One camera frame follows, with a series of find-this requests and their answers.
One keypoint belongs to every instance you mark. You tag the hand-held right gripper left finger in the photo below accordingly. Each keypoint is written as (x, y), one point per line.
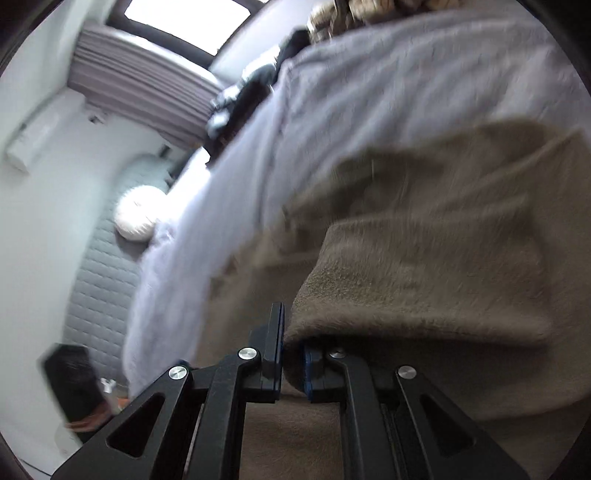
(278, 350)

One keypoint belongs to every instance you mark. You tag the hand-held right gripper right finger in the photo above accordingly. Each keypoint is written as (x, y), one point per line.
(308, 369)

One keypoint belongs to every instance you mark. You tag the brown towel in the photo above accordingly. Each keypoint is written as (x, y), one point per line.
(415, 277)

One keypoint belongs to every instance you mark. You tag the grey quilted mattress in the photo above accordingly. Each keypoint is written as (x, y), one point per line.
(101, 286)

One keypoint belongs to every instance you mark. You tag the round white pillow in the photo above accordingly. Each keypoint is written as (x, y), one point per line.
(138, 212)

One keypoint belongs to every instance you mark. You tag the black jacket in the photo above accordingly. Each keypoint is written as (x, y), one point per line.
(249, 87)

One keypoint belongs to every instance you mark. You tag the white embossed blanket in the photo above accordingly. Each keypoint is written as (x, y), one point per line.
(369, 92)

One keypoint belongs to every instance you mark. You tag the grey pleated curtain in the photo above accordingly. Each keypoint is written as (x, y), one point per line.
(138, 83)

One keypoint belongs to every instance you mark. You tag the white air conditioner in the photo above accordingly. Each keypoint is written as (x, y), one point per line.
(41, 134)

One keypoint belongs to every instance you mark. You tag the cream striped garment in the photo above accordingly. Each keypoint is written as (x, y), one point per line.
(332, 18)

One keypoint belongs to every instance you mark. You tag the dark framed window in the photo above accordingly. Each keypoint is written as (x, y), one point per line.
(184, 18)

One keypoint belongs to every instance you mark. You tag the small black wall device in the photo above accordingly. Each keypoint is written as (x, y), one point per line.
(96, 117)

